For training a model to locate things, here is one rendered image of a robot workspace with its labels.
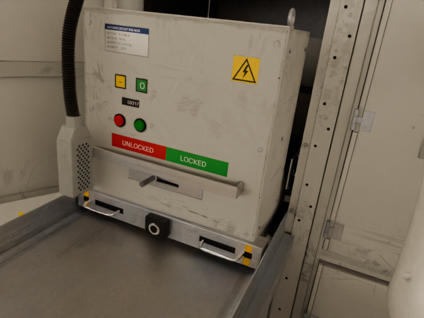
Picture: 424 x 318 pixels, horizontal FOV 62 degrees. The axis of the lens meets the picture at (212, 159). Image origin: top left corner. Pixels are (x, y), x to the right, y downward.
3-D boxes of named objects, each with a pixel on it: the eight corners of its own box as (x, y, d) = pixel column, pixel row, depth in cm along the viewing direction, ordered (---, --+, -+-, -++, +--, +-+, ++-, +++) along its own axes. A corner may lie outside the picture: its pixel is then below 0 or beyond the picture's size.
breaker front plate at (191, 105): (250, 250, 81) (286, 29, 64) (86, 193, 98) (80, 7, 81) (252, 247, 82) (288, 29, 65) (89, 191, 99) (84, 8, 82)
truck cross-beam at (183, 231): (258, 270, 81) (262, 248, 79) (77, 205, 100) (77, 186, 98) (264, 259, 85) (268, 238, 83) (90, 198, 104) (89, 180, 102)
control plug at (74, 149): (73, 199, 85) (70, 130, 79) (58, 194, 87) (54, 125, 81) (96, 187, 92) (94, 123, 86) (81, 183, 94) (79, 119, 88)
